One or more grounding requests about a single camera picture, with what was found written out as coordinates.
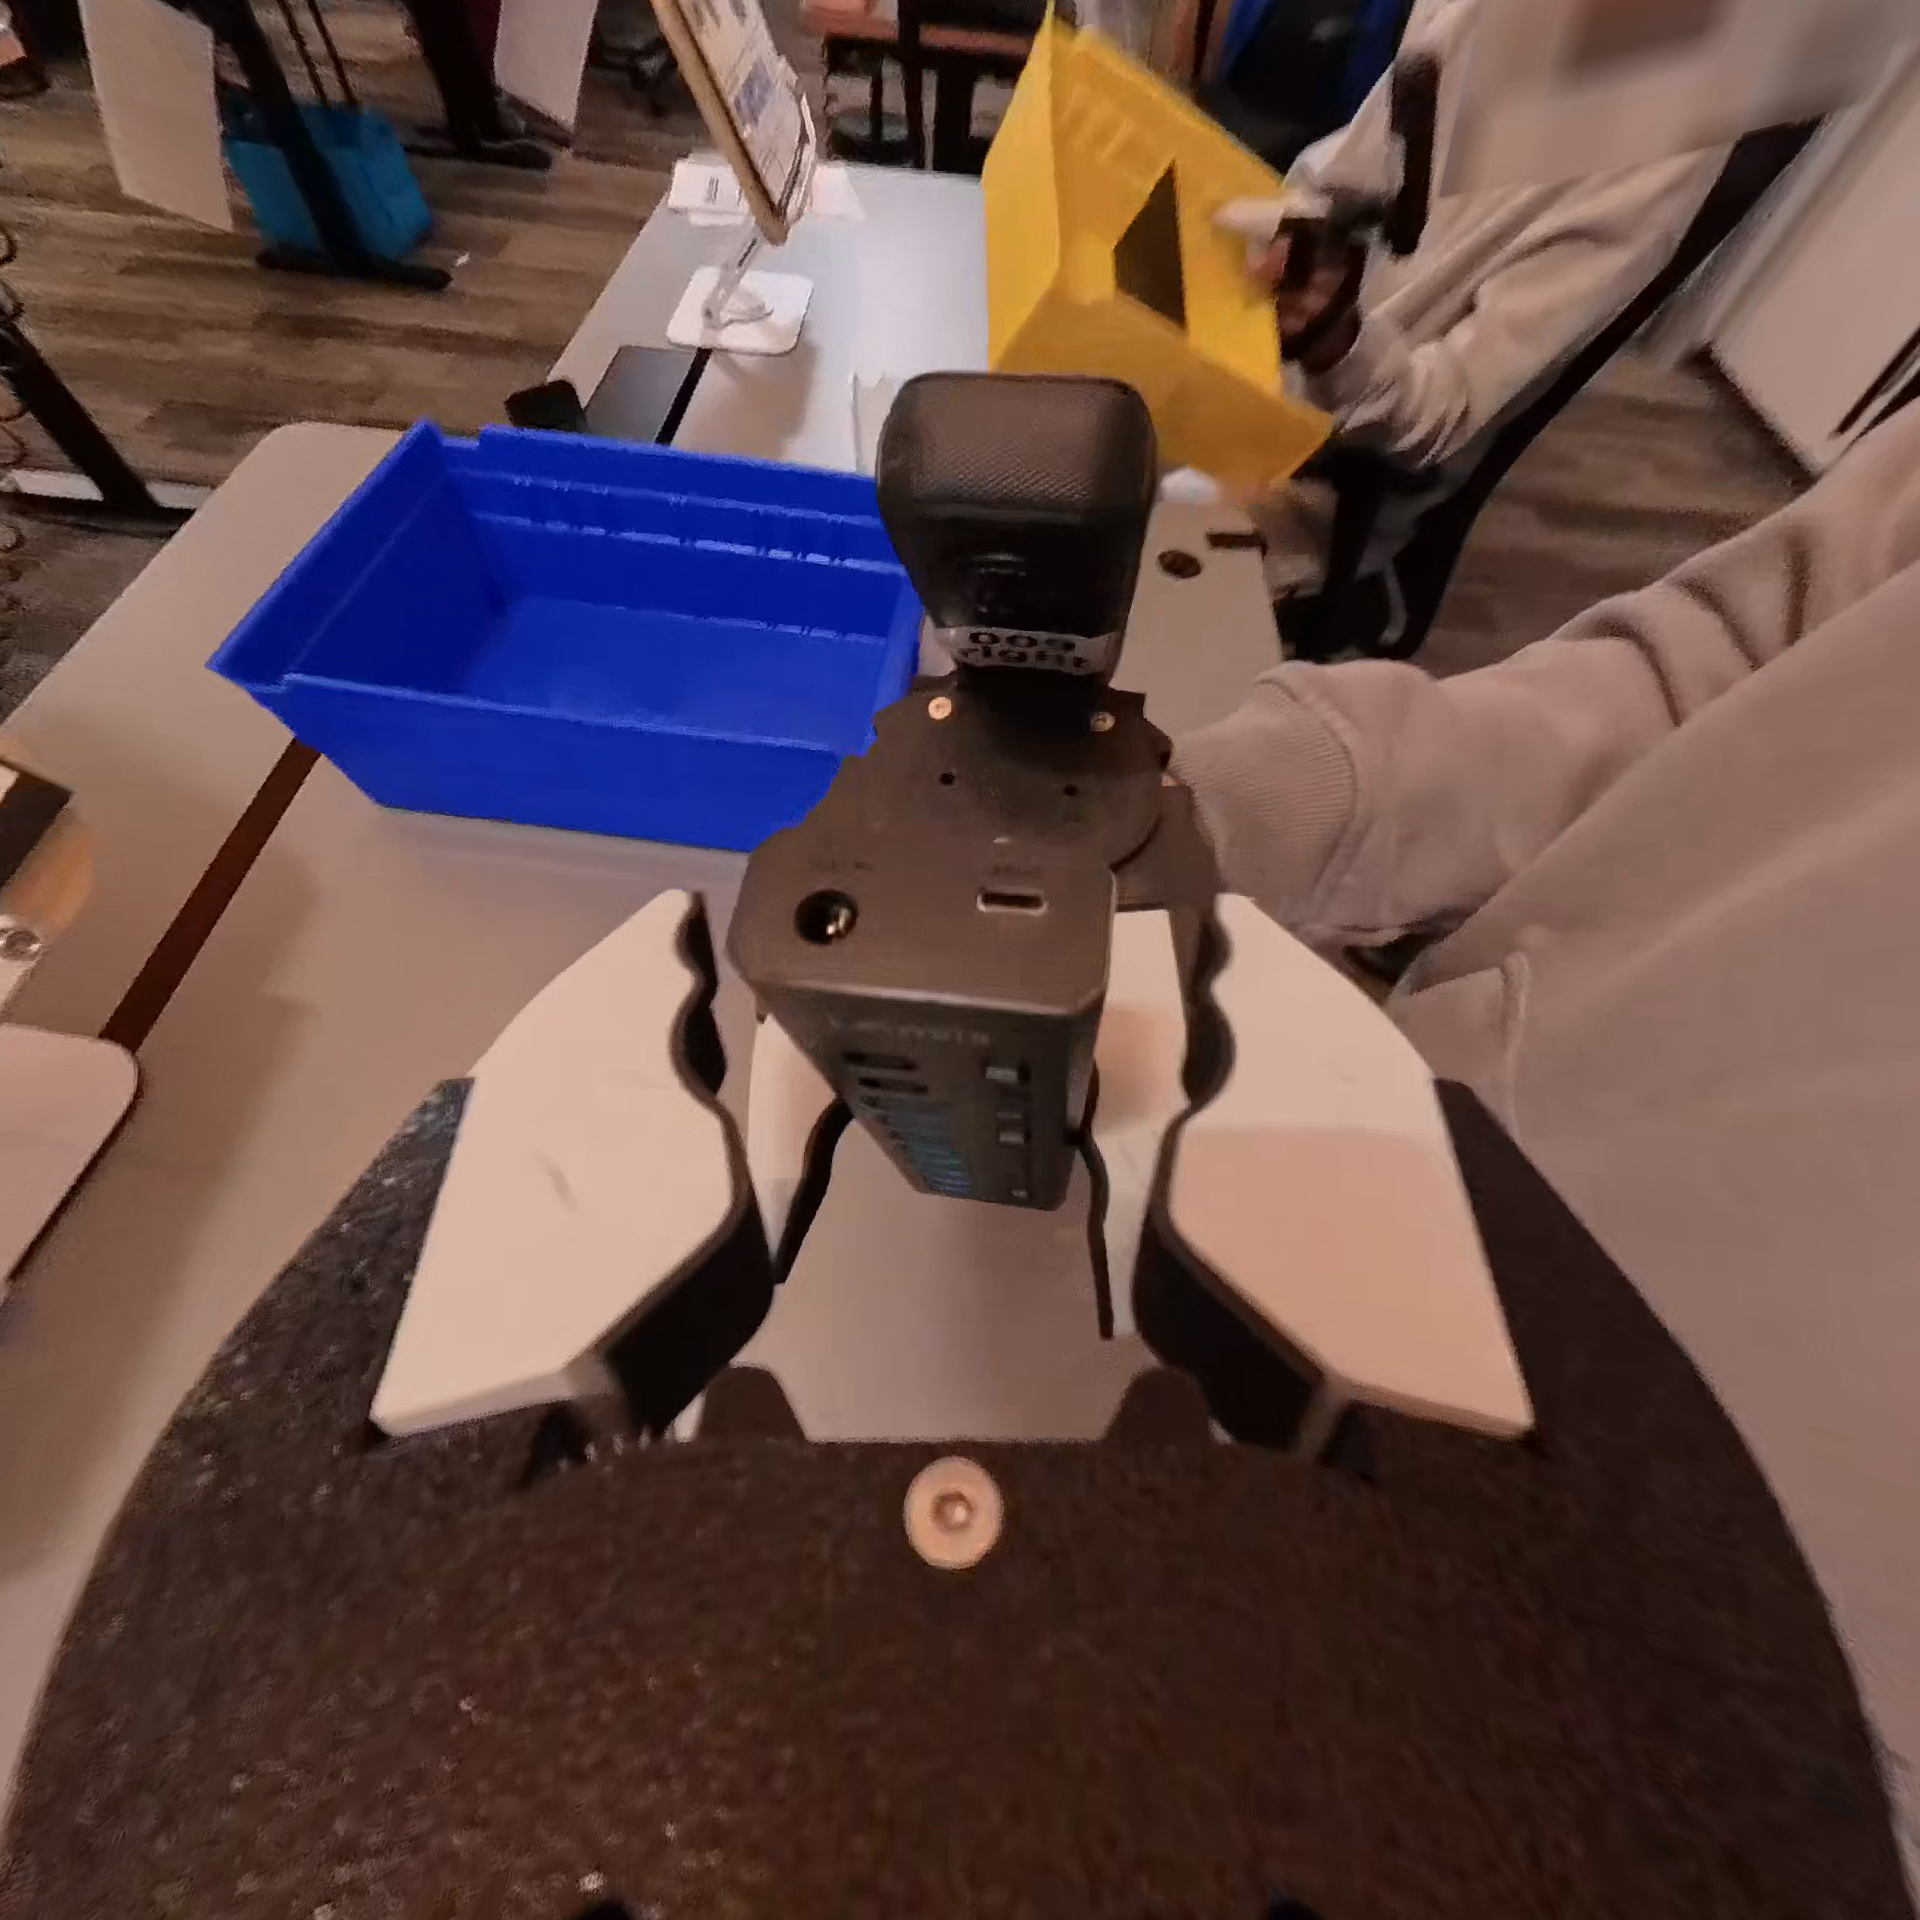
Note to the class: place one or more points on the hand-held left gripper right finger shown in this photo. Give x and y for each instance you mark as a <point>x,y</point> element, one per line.
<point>1335,1185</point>

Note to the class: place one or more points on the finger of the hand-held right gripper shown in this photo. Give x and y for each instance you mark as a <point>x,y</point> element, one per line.
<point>1149,1021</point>
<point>780,1125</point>

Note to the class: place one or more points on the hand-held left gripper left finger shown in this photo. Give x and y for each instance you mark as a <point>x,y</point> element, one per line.
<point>570,1172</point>

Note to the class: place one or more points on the black usb hub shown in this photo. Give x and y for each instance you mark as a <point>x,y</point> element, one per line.
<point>916,1021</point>

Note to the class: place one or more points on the person's right forearm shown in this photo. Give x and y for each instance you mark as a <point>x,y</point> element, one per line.
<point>1501,720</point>

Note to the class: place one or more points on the person's grey hoodie torso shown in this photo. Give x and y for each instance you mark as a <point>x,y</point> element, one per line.
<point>1725,1231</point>

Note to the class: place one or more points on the blue plastic bin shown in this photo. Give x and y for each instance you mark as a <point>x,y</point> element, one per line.
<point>601,662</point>

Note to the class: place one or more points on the black tablet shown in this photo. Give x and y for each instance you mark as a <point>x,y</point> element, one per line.
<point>646,394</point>

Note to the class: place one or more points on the yellow plastic bin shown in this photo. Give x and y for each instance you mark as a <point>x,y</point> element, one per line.
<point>1079,225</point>

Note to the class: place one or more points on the small black pouch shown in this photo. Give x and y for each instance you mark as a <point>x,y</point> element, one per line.
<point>543,406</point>

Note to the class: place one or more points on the white paper card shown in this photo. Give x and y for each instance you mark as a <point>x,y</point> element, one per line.
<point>701,184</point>

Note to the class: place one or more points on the wooden document stand white base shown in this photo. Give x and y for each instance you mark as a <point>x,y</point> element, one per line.
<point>743,136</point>

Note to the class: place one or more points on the white board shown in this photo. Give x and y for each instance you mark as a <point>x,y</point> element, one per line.
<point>547,60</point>
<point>159,106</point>

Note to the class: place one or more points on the blue bag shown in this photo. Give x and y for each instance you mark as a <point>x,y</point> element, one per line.
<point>340,181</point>

